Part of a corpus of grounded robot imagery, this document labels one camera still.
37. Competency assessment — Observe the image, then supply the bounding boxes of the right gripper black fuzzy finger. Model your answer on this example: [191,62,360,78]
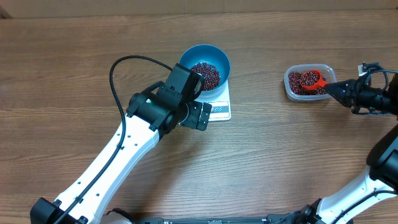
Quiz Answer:
[325,85,353,108]
[325,79,357,91]

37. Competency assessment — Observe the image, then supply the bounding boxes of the red scoop blue handle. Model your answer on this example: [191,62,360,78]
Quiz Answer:
[300,70,328,91]

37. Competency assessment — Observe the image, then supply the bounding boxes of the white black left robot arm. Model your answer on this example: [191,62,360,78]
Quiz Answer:
[30,82,213,223]

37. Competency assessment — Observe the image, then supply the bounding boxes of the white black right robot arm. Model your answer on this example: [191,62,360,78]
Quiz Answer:
[293,77,397,223]

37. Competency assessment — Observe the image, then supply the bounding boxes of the white digital kitchen scale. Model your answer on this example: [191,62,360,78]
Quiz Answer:
[197,81,232,122]

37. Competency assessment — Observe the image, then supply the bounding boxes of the red beans in bowl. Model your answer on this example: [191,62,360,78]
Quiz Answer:
[191,62,221,91]

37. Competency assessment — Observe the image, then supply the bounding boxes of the teal plastic bowl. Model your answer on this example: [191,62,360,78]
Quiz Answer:
[179,44,231,89]

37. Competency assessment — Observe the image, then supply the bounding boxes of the red adzuki beans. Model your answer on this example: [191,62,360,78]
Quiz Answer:
[288,72,326,95]

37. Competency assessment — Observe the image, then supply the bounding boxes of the clear plastic container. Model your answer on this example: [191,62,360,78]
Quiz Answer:
[284,63,336,101]

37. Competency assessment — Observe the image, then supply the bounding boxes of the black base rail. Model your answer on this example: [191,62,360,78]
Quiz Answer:
[105,208,354,224]

